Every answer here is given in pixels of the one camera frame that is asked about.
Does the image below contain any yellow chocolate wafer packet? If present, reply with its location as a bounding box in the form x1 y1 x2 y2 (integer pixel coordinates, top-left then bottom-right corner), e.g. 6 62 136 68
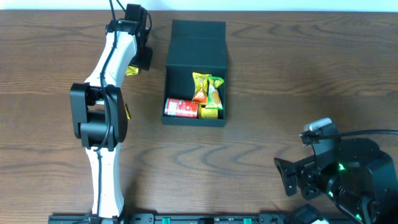
124 103 131 119

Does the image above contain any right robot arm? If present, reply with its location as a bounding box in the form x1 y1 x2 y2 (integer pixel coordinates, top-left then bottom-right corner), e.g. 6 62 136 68
274 118 397 223

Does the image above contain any small yellow candy packet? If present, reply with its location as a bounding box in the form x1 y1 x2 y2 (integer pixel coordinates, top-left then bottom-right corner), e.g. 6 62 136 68
198 105 218 119

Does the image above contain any red soda can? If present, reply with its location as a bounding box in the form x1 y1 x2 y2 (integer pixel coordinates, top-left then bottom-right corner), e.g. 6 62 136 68
164 98 199 118

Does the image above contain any black mounting rail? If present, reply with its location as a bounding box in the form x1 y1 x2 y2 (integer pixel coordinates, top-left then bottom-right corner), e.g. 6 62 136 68
47 212 352 224

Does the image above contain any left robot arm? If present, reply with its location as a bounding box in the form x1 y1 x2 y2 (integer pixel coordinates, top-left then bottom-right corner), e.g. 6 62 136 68
70 4 153 223

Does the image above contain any green orange snack packet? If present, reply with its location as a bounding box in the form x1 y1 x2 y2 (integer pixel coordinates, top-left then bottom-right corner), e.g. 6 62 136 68
206 76 224 110

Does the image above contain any black open gift box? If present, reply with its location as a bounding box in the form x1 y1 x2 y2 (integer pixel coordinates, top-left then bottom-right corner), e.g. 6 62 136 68
162 20 228 127

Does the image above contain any yellow orange snack packet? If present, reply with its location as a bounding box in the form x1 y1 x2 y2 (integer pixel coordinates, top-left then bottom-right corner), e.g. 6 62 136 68
192 72 211 104

